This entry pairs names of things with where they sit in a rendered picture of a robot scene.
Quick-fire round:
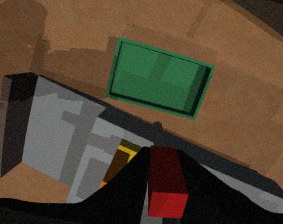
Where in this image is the green tray rim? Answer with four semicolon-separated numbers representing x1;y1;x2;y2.
105;36;215;120

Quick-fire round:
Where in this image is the green tray floor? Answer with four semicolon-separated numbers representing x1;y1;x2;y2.
110;43;206;112

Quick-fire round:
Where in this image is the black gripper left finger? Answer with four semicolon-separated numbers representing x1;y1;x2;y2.
0;147;152;224

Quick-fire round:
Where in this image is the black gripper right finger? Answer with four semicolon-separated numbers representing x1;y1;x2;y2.
177;149;283;224

